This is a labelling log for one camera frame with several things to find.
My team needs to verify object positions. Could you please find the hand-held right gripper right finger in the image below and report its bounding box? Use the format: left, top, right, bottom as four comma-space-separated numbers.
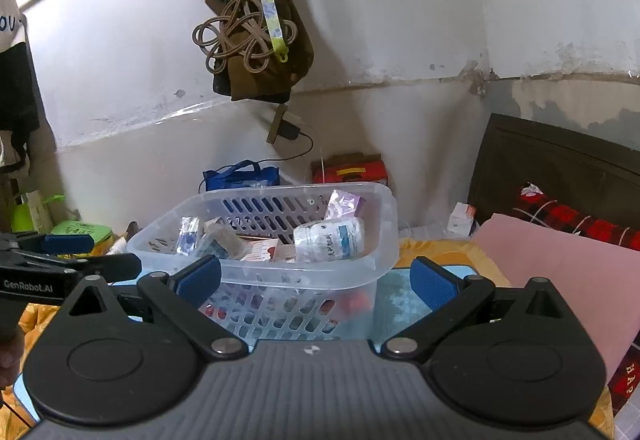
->
380, 256, 568, 362

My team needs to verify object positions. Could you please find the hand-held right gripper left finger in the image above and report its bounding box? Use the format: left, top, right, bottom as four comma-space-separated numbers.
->
57, 254, 249, 362

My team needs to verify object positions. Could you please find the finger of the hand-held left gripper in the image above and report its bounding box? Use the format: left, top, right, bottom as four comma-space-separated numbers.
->
0, 231, 97, 258
30, 252, 143, 284

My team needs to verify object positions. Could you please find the clear plastic basket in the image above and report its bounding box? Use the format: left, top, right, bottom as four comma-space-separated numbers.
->
119, 181, 399, 342

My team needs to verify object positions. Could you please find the person's left hand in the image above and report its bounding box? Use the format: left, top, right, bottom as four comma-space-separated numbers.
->
0, 326, 27, 392

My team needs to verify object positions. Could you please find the green flat box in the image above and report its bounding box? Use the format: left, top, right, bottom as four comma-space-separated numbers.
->
46, 219, 115, 255

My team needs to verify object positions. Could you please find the orange patterned blanket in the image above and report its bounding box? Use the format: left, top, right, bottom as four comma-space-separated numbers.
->
397, 236, 512, 288

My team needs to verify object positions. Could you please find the clear packet with blue print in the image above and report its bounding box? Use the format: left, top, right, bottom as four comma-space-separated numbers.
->
175, 216, 202, 257

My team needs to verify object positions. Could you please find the grey foil packet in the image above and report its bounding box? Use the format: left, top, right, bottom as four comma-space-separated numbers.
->
199, 217, 247, 260

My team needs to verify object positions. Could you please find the green plastic container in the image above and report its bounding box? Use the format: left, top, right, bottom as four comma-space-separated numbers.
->
9, 191, 67, 232

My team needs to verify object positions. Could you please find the small white box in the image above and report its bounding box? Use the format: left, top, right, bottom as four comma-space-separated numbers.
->
446, 201, 477, 237

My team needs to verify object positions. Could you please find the orange and white box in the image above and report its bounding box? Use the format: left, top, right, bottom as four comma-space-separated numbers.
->
239, 239, 297, 264

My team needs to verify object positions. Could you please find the blue shopping bag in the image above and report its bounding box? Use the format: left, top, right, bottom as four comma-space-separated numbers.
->
202, 159, 282, 194

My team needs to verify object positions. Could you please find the white medicine bottle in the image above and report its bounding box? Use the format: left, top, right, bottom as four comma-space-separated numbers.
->
293, 217, 367, 264

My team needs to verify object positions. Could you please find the purple foil packet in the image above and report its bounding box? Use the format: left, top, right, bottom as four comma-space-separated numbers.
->
324, 189, 367, 222

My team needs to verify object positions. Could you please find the pink mat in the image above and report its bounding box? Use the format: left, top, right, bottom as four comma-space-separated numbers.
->
469, 211, 640, 388

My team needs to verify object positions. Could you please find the red gift box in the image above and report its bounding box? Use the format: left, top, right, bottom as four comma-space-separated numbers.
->
311, 152, 391, 187

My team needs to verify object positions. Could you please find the red plaid pillow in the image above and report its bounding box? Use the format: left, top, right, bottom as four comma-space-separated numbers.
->
514, 181, 640, 254

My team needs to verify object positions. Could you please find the dark wooden headboard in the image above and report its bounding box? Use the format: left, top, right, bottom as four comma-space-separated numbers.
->
466, 112, 640, 241

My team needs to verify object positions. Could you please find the hanging white and black garment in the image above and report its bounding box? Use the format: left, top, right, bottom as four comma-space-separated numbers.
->
0, 0, 42, 177

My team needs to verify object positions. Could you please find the black charger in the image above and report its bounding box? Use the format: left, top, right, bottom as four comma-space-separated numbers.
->
276, 119, 302, 142

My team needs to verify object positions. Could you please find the red printed cloth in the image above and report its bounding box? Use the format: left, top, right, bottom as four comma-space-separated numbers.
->
606, 359, 640, 417

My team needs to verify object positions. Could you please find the hanging brown bag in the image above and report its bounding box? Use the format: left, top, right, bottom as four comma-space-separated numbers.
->
210, 0, 316, 103

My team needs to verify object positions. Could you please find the black charger cable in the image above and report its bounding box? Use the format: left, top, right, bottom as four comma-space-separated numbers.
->
257, 133, 316, 163

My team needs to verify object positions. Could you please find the tan coiled cord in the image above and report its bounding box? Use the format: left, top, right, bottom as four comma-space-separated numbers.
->
191, 0, 299, 74

